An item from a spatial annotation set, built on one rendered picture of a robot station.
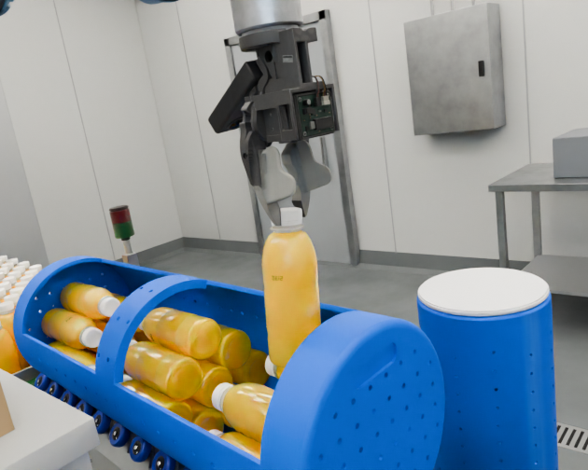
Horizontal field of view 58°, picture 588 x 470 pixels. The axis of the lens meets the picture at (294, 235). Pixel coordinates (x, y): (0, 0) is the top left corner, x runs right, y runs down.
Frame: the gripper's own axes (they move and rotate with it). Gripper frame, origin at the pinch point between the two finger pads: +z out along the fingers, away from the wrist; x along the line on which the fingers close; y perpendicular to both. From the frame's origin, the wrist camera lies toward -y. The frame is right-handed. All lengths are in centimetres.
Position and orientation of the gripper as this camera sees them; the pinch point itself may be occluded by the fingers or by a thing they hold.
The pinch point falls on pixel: (285, 210)
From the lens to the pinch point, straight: 65.1
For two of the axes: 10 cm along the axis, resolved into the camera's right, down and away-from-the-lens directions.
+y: 7.1, 0.6, -7.0
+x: 6.9, -2.7, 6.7
